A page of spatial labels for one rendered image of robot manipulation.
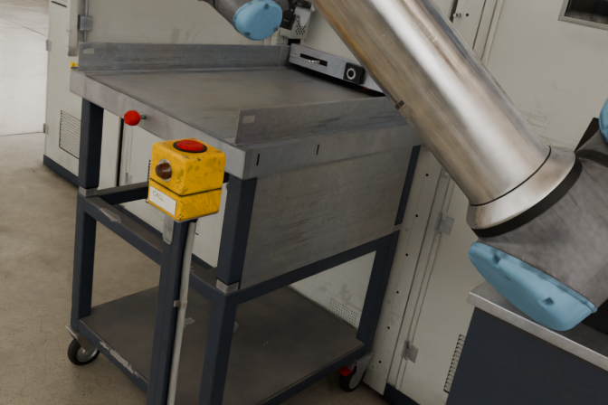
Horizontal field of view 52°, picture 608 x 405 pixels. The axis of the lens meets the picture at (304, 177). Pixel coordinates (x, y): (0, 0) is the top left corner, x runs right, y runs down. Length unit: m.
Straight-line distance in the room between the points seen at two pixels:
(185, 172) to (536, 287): 0.48
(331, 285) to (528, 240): 1.29
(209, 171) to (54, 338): 1.23
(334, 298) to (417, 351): 0.32
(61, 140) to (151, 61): 1.53
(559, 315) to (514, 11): 0.93
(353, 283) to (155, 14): 0.97
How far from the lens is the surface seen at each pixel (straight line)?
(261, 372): 1.70
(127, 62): 1.65
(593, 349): 0.99
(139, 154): 2.60
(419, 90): 0.72
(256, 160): 1.16
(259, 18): 1.27
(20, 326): 2.13
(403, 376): 1.91
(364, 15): 0.71
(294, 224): 1.35
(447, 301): 1.74
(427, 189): 1.71
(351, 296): 1.94
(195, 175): 0.91
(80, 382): 1.91
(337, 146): 1.33
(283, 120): 1.23
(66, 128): 3.09
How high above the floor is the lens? 1.20
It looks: 19 degrees down
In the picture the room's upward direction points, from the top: 10 degrees clockwise
